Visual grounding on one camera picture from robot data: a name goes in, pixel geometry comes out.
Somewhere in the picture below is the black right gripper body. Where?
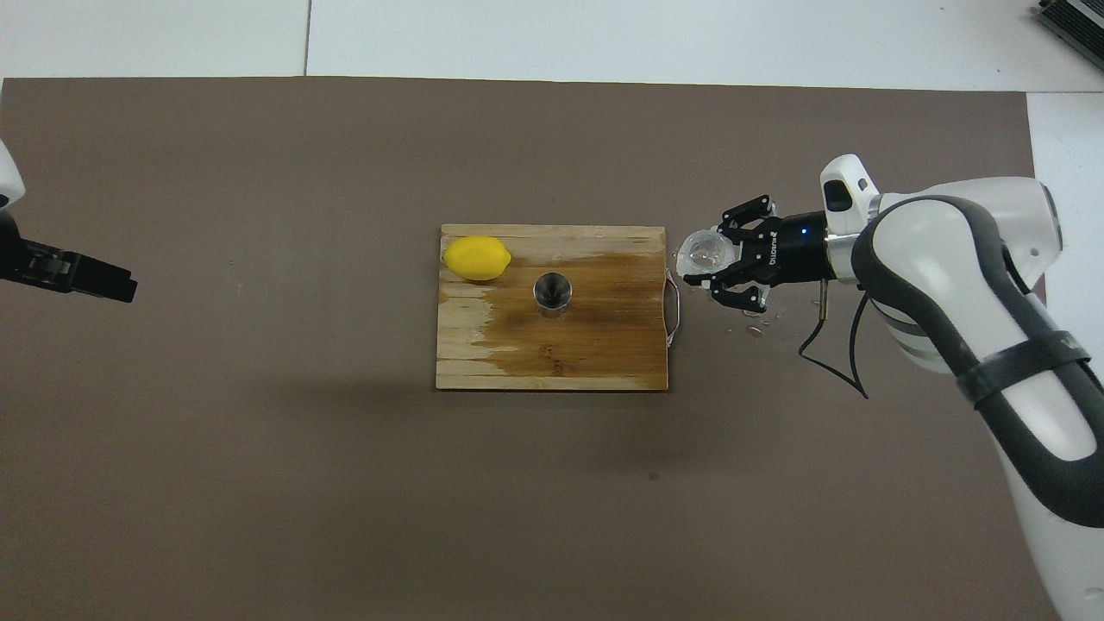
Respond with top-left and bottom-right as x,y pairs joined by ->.
756,210 -> 837,288

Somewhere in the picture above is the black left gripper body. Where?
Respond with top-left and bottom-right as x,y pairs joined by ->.
0,211 -> 28,282

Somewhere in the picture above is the steel double jigger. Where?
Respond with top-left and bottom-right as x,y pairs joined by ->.
532,271 -> 573,319

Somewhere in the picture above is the wooden cutting board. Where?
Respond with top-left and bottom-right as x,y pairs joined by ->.
436,224 -> 682,393

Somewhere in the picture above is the yellow lemon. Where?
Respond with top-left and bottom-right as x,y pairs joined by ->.
442,235 -> 512,283

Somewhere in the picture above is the brown table mat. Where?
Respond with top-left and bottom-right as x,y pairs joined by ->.
0,76 -> 1083,621

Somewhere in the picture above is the grey ribbed device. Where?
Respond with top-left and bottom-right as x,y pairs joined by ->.
1032,0 -> 1104,63

